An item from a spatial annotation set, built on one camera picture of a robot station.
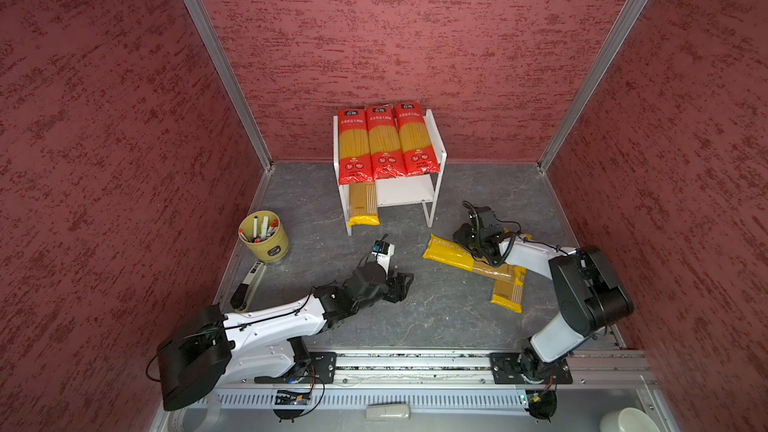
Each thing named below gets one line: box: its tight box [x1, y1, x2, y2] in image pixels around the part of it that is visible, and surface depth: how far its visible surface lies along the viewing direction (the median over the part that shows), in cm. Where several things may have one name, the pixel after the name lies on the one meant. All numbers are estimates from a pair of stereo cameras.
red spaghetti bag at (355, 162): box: [338, 109, 375, 186], surface depth 77 cm
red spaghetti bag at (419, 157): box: [396, 102, 441, 177], surface depth 79 cm
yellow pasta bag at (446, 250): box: [423, 233, 517, 283], surface depth 94 cm
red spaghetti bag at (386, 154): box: [366, 106, 406, 180], surface depth 78 cm
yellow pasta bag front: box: [348, 182, 381, 227], surface depth 87 cm
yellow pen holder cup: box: [238, 210, 289, 262], surface depth 89 cm
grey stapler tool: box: [230, 261, 266, 312], surface depth 85 cm
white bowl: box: [599, 407, 661, 432], surface depth 62 cm
